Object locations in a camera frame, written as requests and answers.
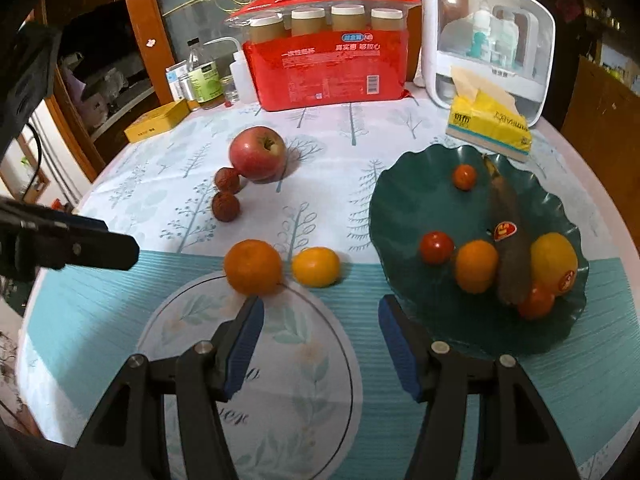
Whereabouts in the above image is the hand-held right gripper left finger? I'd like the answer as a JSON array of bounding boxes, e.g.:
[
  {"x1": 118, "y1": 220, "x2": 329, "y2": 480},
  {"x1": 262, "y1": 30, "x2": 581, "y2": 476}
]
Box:
[{"x1": 62, "y1": 295, "x2": 266, "y2": 480}]

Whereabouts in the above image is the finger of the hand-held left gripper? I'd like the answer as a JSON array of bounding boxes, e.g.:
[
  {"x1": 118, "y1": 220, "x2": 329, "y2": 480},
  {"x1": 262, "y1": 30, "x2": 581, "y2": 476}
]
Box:
[{"x1": 0, "y1": 197, "x2": 141, "y2": 281}]

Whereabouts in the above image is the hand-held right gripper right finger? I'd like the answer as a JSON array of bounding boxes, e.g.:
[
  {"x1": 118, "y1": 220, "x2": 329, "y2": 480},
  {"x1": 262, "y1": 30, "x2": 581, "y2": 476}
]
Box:
[{"x1": 377, "y1": 295, "x2": 576, "y2": 480}]

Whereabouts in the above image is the orange tangerine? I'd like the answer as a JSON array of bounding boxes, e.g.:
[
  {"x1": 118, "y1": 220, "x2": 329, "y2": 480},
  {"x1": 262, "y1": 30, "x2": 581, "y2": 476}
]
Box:
[
  {"x1": 223, "y1": 239, "x2": 284, "y2": 296},
  {"x1": 454, "y1": 240, "x2": 500, "y2": 295}
]

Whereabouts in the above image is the small yellow mandarin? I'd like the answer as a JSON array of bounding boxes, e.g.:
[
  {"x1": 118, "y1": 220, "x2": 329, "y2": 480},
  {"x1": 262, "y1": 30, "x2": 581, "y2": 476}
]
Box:
[{"x1": 291, "y1": 246, "x2": 341, "y2": 288}]

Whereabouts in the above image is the red cherry tomato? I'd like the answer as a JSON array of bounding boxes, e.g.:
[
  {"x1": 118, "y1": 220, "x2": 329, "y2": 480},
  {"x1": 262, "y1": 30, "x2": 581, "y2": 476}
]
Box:
[
  {"x1": 419, "y1": 231, "x2": 455, "y2": 266},
  {"x1": 517, "y1": 285, "x2": 556, "y2": 321},
  {"x1": 452, "y1": 164, "x2": 477, "y2": 191}
]

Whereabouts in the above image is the dark red lychee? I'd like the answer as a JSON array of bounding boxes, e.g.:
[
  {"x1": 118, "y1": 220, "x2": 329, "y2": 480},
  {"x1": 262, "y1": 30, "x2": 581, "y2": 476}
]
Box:
[
  {"x1": 211, "y1": 192, "x2": 241, "y2": 222},
  {"x1": 214, "y1": 167, "x2": 242, "y2": 194}
]

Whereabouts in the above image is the dark green scalloped plate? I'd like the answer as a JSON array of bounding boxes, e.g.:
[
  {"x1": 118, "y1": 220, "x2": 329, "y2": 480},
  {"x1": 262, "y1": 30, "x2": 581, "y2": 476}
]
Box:
[{"x1": 368, "y1": 144, "x2": 590, "y2": 356}]

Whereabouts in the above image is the large yellow orange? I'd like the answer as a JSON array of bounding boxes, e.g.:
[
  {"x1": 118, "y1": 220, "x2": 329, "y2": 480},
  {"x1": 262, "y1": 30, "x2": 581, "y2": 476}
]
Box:
[{"x1": 530, "y1": 232, "x2": 579, "y2": 297}]

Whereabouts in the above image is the red apple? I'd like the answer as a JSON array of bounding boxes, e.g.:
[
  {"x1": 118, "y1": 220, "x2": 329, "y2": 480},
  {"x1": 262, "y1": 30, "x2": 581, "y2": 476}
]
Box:
[{"x1": 229, "y1": 126, "x2": 287, "y2": 183}]

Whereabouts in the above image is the kitchen counter cabinet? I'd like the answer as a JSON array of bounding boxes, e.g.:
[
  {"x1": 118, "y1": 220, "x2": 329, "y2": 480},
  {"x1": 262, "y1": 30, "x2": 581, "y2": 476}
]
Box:
[{"x1": 60, "y1": 50, "x2": 171, "y2": 171}]

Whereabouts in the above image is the yellow flat box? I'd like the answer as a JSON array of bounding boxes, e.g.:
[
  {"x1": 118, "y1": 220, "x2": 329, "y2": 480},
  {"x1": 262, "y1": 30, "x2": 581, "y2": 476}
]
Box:
[{"x1": 124, "y1": 99, "x2": 190, "y2": 145}]

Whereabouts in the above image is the blue white carton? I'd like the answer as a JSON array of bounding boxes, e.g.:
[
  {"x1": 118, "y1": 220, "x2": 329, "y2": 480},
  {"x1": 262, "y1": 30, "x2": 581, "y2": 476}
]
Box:
[{"x1": 166, "y1": 61, "x2": 188, "y2": 102}]

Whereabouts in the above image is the frosted glass door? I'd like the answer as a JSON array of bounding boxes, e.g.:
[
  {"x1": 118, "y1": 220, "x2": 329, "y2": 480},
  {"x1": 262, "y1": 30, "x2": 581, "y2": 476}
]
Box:
[{"x1": 150, "y1": 0, "x2": 401, "y2": 86}]

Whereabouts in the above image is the glass bottle green label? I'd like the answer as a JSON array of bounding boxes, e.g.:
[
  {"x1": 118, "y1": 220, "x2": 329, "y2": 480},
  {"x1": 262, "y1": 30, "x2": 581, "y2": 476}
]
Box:
[{"x1": 186, "y1": 37, "x2": 223, "y2": 111}]

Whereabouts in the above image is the small glass jar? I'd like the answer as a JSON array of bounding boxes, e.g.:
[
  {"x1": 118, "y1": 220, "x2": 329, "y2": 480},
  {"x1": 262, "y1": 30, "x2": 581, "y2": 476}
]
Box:
[{"x1": 220, "y1": 75, "x2": 240, "y2": 108}]

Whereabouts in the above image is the white squeeze bottle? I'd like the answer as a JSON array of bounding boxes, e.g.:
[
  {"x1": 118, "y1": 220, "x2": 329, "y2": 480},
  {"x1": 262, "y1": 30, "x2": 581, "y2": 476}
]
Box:
[{"x1": 202, "y1": 37, "x2": 257, "y2": 107}]

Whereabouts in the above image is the yellow tissue pack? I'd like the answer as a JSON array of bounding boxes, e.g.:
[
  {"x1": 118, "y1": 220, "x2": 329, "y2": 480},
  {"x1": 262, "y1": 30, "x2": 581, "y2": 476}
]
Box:
[{"x1": 445, "y1": 65, "x2": 533, "y2": 163}]

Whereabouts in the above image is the red paper cup package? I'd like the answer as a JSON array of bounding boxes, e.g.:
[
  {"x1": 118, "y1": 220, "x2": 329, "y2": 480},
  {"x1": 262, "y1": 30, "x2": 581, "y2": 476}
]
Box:
[{"x1": 224, "y1": 0, "x2": 422, "y2": 112}]

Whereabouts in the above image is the white cosmetics storage box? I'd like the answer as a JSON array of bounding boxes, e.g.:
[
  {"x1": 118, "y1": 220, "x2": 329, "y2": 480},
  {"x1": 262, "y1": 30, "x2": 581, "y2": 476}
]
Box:
[{"x1": 421, "y1": 0, "x2": 557, "y2": 127}]

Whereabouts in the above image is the wooden cabinet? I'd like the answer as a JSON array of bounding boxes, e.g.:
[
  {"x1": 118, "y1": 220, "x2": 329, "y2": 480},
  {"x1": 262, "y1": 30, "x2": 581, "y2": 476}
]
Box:
[{"x1": 560, "y1": 55, "x2": 640, "y2": 201}]

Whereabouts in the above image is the white teal bottle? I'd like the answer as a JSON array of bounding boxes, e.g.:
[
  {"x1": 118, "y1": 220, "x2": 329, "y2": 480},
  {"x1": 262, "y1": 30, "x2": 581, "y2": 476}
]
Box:
[{"x1": 470, "y1": 5, "x2": 493, "y2": 58}]

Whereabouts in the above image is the white pump bottle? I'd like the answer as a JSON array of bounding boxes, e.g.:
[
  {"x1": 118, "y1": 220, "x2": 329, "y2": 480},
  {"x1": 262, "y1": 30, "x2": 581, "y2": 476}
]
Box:
[{"x1": 492, "y1": 10, "x2": 521, "y2": 66}]

